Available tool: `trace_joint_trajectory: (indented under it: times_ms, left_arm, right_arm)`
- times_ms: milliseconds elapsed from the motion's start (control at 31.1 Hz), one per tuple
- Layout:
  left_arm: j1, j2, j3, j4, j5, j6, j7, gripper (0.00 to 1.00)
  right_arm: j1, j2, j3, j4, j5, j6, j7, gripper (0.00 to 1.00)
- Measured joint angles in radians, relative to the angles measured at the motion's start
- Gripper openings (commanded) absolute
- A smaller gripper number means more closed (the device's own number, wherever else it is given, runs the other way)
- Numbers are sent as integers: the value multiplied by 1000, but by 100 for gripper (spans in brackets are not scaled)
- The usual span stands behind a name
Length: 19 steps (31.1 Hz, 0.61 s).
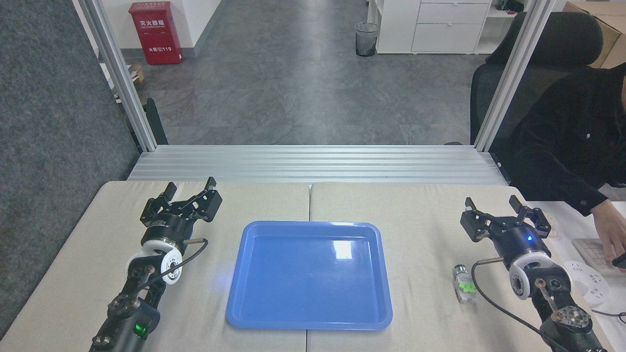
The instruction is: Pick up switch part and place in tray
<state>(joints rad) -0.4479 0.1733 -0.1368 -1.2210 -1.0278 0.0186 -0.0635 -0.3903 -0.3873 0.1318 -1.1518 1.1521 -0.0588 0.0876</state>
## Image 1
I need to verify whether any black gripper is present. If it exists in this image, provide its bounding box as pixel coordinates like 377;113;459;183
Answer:
140;176;224;244
459;195;553;265

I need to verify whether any switch part with green clip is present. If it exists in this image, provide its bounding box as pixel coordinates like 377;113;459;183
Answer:
452;264;478;304

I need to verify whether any blue plastic tray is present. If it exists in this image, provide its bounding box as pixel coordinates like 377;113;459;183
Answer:
225;220;393;330

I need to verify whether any person's hand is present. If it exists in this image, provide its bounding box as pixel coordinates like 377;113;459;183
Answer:
590;199;626;267

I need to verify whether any white keyboard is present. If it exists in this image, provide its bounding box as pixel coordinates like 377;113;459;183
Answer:
571;238;618;275

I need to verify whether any white power strip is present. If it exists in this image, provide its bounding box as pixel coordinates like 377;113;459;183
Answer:
561;260;611;307

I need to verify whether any person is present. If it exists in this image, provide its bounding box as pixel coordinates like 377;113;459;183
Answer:
508;63;626;218

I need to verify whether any red fire extinguisher box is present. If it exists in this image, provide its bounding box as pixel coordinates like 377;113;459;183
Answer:
128;1;184;66

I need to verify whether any black office chair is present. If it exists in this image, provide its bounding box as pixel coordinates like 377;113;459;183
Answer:
444;11;605;146

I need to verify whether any white drawer cabinet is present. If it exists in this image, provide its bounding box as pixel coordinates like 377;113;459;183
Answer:
367;0;520;55

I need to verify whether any brown cardboard box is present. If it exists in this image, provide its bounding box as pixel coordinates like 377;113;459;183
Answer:
562;1;626;69

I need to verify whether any black mesh waste bin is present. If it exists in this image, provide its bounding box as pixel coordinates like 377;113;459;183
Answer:
355;22;380;57

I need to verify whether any black post bracket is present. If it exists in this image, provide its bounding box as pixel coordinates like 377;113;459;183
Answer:
124;97;170;147

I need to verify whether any thin black cable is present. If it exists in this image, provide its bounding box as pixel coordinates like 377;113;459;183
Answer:
590;308;626;325

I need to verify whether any silver aluminium rail platform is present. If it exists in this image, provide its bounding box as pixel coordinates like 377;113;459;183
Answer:
126;144;510;186

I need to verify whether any silver aluminium post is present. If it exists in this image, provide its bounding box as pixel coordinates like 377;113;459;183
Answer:
72;0;158;153
473;0;557;153

